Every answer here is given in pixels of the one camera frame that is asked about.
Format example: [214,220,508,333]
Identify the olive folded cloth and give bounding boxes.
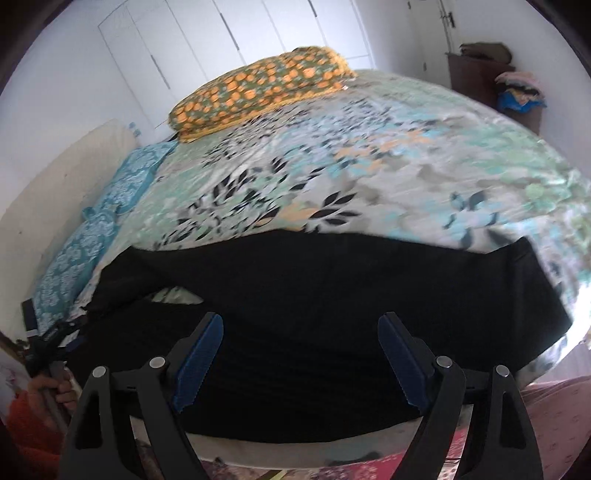
[459,42,512,64]

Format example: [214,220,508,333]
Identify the floral leaf bed sheet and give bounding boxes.
[74,69,591,467]

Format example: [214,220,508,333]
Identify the white wardrobe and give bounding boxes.
[97,0,384,134]

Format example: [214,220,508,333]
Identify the cream headboard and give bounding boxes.
[0,119,141,333]

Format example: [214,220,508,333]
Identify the red floral cloth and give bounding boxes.
[198,429,467,480]

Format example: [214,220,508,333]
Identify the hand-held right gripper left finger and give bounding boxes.
[60,312,225,480]

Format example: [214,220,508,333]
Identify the orange floral pillow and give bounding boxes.
[168,46,356,143]

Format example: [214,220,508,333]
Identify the black pants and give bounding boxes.
[69,229,573,444]

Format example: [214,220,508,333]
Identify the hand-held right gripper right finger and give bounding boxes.
[378,312,543,480]

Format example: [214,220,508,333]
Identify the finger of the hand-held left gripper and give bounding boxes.
[46,316,90,352]

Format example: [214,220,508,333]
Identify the pile of colourful clothes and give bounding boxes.
[494,70,546,112]

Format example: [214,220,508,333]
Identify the pink cloth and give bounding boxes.
[522,376,591,480]

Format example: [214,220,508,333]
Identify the white door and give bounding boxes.
[406,0,462,88]

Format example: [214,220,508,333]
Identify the person's left hand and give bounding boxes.
[28,369,78,418]

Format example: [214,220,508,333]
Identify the person's left forearm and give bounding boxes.
[7,397,65,462]

